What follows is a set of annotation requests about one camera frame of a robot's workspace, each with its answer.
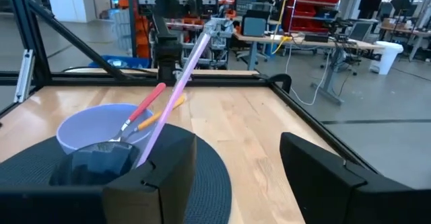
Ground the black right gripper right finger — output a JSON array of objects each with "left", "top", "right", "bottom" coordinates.
[{"left": 279, "top": 132, "right": 431, "bottom": 224}]

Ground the blue plastic bin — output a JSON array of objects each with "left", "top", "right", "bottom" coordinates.
[{"left": 88, "top": 55, "right": 152, "bottom": 69}]

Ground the black corner clamp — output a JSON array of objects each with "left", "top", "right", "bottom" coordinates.
[{"left": 265, "top": 73, "right": 292, "bottom": 94}]

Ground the lavender plastic bowl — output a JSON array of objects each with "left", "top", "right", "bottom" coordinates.
[{"left": 56, "top": 102, "right": 156, "bottom": 156}]

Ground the white trash bin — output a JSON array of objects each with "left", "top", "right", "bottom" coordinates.
[{"left": 369, "top": 40, "right": 404, "bottom": 76}]

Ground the orange-handled metal spoon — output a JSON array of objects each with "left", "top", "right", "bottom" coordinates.
[{"left": 121, "top": 94, "right": 187, "bottom": 143}]

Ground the parts cabinet with bins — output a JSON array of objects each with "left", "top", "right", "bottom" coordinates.
[{"left": 116, "top": 0, "right": 236, "bottom": 70}]

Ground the red-handled metal fork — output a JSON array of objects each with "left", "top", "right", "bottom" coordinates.
[{"left": 109, "top": 82, "right": 167, "bottom": 143}]

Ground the silver frame bracket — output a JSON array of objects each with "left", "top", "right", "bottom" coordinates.
[{"left": 13, "top": 48, "right": 36, "bottom": 104}]

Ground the grey box device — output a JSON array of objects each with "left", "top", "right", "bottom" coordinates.
[{"left": 241, "top": 10, "right": 269, "bottom": 38}]

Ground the yellow cable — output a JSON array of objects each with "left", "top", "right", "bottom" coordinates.
[{"left": 270, "top": 0, "right": 293, "bottom": 55}]

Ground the dark round woven placemat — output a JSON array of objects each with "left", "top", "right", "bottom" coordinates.
[{"left": 0, "top": 122, "right": 233, "bottom": 224}]

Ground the black aluminium table frame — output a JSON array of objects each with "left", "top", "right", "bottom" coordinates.
[{"left": 0, "top": 0, "right": 381, "bottom": 174}]

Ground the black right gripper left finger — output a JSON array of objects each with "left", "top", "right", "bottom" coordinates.
[{"left": 0, "top": 124, "right": 197, "bottom": 224}]

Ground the black box on desk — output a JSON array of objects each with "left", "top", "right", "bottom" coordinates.
[{"left": 304, "top": 34, "right": 330, "bottom": 44}]

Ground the dark translucent faceted tumbler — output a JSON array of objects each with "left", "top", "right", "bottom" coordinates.
[{"left": 48, "top": 141, "right": 141, "bottom": 187}]

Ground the red bin shelf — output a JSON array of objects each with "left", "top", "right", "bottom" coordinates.
[{"left": 281, "top": 0, "right": 340, "bottom": 34}]

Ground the wooden office desk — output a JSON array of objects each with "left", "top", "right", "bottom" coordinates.
[{"left": 233, "top": 31, "right": 385, "bottom": 106}]

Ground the white cable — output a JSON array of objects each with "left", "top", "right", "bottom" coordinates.
[{"left": 285, "top": 45, "right": 333, "bottom": 106}]

